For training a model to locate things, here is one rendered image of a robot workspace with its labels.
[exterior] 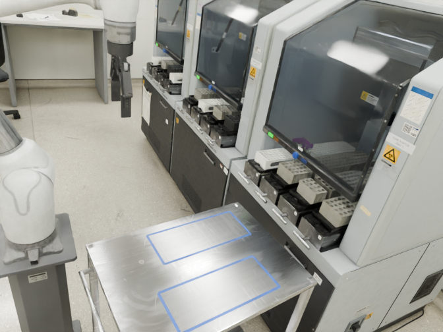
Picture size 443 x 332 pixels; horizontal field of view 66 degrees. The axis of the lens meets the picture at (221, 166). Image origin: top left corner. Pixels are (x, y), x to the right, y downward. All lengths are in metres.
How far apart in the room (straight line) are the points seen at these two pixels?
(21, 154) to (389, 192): 1.26
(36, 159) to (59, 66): 3.54
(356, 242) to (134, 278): 0.81
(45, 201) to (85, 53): 3.74
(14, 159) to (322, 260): 1.18
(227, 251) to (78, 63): 4.01
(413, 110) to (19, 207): 1.24
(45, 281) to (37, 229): 0.23
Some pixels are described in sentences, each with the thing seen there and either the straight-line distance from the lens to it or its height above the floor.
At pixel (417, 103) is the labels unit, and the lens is 1.18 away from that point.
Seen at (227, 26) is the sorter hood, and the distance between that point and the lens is 2.03.
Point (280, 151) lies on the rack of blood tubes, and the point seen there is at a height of 0.86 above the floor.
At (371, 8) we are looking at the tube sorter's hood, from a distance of 1.71.
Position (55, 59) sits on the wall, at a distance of 4.85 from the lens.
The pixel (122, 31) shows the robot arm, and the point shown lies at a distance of 1.06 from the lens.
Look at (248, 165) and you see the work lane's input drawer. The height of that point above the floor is 0.80.
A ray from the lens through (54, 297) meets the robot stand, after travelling 1.51.
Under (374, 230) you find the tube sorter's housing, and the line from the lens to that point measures 1.34.
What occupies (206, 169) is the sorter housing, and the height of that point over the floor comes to 0.52.
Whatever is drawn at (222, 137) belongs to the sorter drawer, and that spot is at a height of 0.80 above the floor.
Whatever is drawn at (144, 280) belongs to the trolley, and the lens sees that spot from 1.07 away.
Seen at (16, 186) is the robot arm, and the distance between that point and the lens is 1.23.
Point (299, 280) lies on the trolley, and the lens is 1.17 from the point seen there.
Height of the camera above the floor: 1.64
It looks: 30 degrees down
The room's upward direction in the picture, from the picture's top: 10 degrees clockwise
